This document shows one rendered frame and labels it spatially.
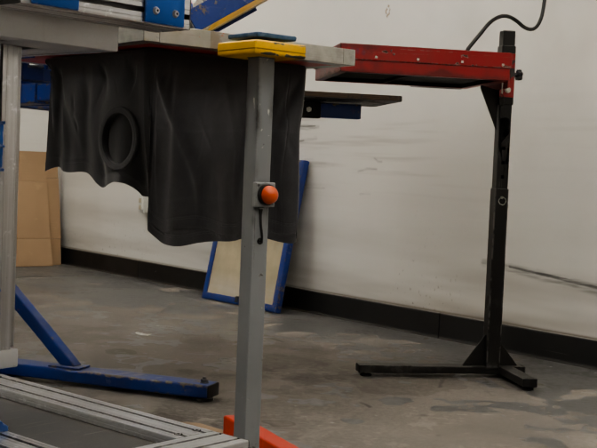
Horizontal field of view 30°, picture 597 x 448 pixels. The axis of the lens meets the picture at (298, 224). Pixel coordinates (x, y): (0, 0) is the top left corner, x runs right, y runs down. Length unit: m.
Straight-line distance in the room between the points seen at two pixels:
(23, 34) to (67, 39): 0.09
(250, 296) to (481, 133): 2.53
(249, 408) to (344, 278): 2.98
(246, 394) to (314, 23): 3.40
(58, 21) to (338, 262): 3.47
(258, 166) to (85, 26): 0.48
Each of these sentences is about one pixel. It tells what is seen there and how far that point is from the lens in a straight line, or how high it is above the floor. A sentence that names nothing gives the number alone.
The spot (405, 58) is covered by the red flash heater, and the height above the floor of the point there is 1.07.
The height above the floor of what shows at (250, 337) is 0.36.
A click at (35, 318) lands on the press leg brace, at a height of 0.20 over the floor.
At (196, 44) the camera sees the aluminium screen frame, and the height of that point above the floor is 0.96.
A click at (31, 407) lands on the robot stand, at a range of 2.31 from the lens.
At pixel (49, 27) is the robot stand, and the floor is 0.93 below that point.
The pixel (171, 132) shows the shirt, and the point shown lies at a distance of 2.47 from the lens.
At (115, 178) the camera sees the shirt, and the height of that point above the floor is 0.67.
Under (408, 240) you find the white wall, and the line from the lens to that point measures 4.93.
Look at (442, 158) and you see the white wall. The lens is 4.79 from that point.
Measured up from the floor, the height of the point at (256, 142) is 0.75.
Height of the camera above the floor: 0.71
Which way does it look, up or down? 3 degrees down
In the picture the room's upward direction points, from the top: 2 degrees clockwise
